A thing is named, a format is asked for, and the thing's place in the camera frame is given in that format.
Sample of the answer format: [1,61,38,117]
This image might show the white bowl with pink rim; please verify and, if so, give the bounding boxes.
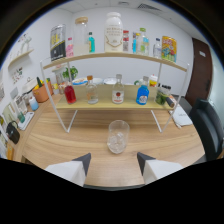
[103,77,118,86]

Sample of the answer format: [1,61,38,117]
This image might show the clear glass tumbler with ice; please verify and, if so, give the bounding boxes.
[106,119,131,155]

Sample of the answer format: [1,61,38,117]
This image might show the black chair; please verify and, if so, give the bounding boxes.
[188,97,224,163]

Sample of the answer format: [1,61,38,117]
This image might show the white countertop appliance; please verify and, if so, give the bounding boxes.
[21,77,38,94]

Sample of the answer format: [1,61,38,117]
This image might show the red wall poster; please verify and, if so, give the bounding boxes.
[122,30,130,53]

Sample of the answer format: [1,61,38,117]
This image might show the white figurine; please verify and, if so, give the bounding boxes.
[18,33,33,54]

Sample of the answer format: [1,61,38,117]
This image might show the small green cup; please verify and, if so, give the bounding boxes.
[17,112,26,124]

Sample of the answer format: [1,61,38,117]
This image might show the yellow printed drink can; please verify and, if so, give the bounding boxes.
[161,35,178,63]

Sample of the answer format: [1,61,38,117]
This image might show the teal liquid bottle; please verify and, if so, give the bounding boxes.
[87,31,96,54]

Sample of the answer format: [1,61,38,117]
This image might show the small clear bottle blue cap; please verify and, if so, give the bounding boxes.
[152,37,163,59]

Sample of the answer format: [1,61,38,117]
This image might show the pink liquid bottle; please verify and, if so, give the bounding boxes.
[65,36,75,58]

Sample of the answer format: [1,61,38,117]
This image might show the orange basket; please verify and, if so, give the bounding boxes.
[32,81,54,103]

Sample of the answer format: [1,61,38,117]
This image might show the clear bottle with orange cap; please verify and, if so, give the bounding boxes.
[85,75,100,105]

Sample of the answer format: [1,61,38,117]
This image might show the white cup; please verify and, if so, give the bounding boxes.
[91,77,104,86]

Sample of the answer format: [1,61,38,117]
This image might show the large white plastic bottle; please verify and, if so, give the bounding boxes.
[104,11,124,53]

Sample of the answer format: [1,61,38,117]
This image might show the dark small bottles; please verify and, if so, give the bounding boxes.
[158,83,172,92]

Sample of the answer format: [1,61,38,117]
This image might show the white cloth bag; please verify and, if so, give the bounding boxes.
[169,104,194,129]

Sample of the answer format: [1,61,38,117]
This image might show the clear bottle with green cap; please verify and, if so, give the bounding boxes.
[137,27,150,56]

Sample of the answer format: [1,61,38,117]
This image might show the green potted plant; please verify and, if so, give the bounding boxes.
[62,65,79,81]

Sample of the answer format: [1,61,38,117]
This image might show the clear bottle with red label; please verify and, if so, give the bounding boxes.
[111,73,125,105]

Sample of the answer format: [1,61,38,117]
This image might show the black kettle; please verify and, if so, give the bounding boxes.
[5,120,21,145]

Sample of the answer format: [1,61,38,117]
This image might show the red liquid bottle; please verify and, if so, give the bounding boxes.
[63,81,78,105]

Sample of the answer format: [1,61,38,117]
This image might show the blue bottle with silver cap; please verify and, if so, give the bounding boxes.
[135,75,150,106]

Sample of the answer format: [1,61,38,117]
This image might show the blue and white tub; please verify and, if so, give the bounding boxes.
[72,77,89,86]

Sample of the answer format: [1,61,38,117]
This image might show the wooden wall shelf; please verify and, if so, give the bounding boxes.
[7,48,35,68]

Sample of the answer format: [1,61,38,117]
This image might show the brown door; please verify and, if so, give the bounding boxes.
[185,37,213,108]

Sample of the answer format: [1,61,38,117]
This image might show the two-tier wooden shelf rack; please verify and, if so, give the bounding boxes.
[39,51,190,134]

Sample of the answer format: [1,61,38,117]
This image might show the white tray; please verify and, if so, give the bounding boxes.
[17,111,35,131]

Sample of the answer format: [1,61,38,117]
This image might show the blue bottle with yellow cap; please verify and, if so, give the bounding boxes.
[132,32,139,54]

